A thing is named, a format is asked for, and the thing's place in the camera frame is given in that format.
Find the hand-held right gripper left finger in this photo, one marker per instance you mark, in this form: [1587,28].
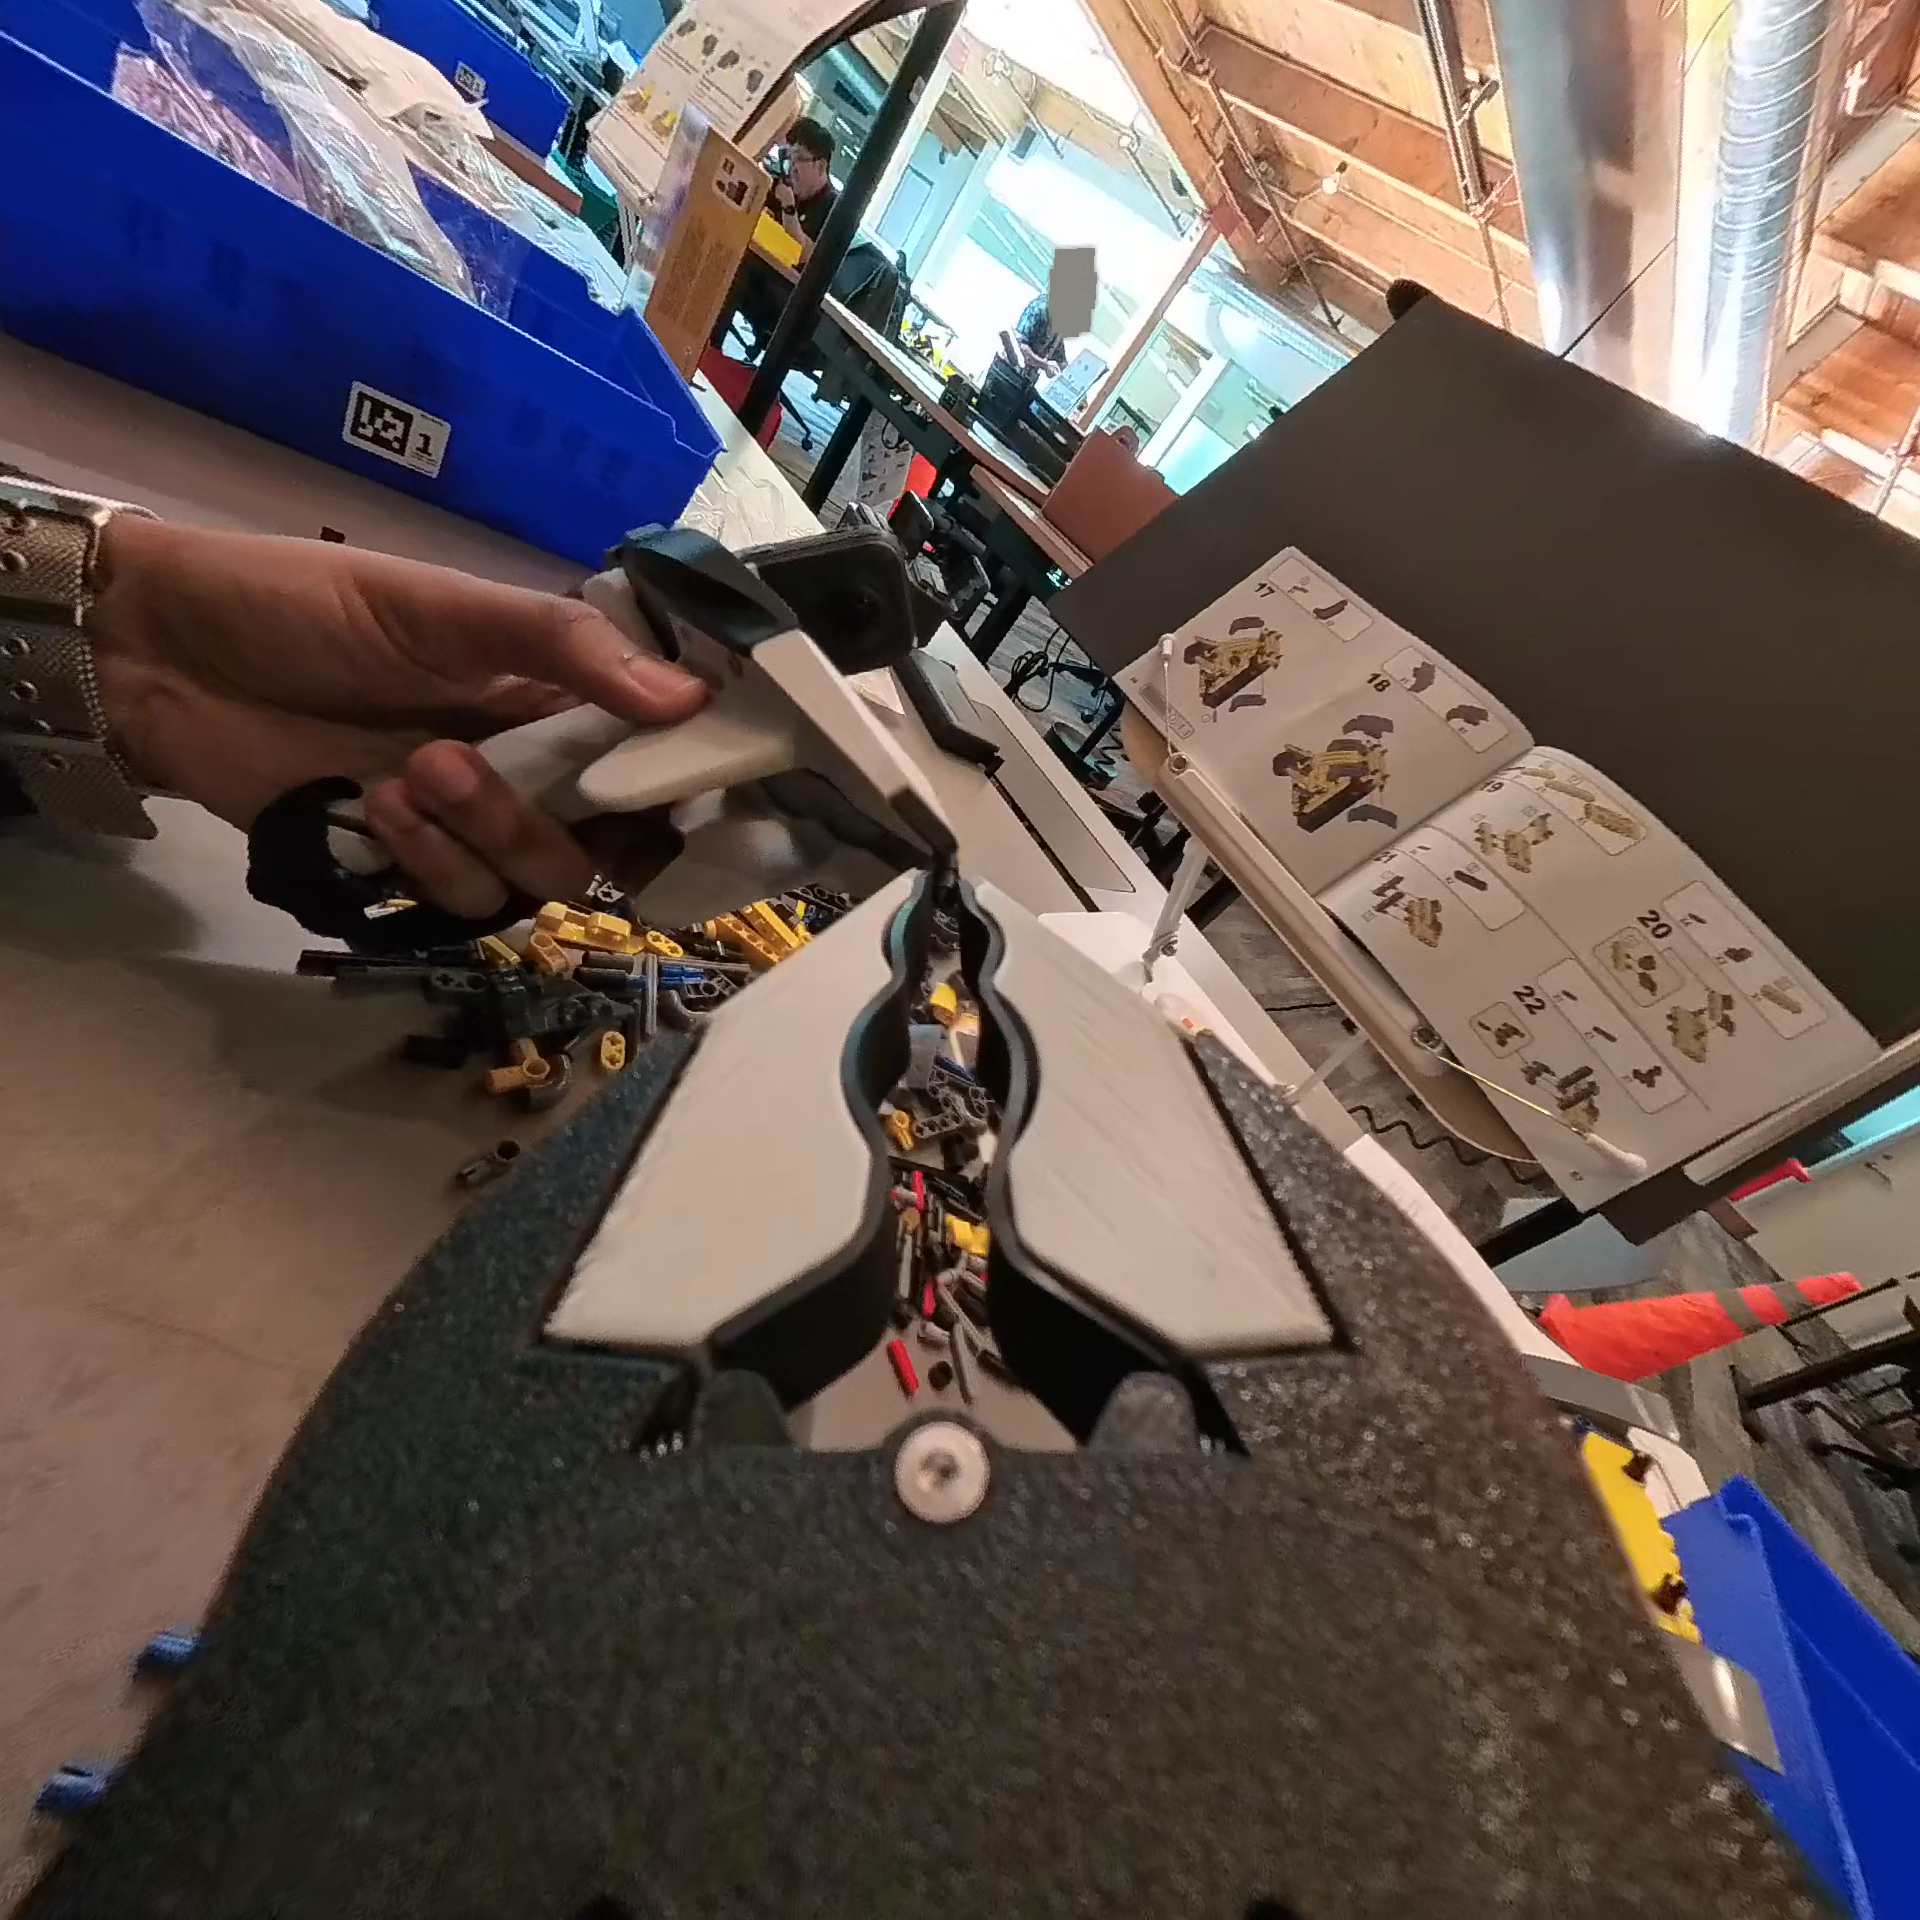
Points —
[721,1185]

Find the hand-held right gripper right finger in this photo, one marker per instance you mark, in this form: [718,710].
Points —
[1142,1172]

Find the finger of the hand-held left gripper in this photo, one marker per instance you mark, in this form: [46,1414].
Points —
[839,722]
[781,850]

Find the person's left hand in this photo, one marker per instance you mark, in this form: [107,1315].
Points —
[300,662]

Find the pile of brick pieces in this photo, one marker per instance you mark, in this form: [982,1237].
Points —
[600,974]

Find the dark grey brick pin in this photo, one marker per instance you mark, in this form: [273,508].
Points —
[491,1162]

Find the long office desk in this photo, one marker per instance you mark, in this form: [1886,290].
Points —
[932,389]

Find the brown cardboard box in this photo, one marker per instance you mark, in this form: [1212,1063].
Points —
[705,241]

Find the brown chair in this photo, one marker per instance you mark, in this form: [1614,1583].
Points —
[1110,487]

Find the black metal pole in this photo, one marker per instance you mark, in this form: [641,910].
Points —
[839,211]

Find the open instruction booklet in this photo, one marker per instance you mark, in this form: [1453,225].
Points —
[1500,931]

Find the curled printed manual sheet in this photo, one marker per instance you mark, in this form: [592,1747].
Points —
[705,76]

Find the blue storage bin with tag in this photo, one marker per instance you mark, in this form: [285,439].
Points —
[224,346]

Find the orange traffic cone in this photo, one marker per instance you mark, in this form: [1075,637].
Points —
[1651,1329]

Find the heap of clear plastic bags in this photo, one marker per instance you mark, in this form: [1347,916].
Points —
[347,166]

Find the yellow grey brick vehicle model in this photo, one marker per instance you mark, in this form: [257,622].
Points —
[1628,1517]

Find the grey studded wristband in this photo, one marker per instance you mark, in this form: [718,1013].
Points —
[60,646]

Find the black book stand board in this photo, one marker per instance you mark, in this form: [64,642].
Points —
[1500,525]

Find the blue brick pin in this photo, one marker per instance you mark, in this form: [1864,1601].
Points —
[165,1654]
[71,1787]

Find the silver air duct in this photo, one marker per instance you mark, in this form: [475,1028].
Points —
[1763,195]

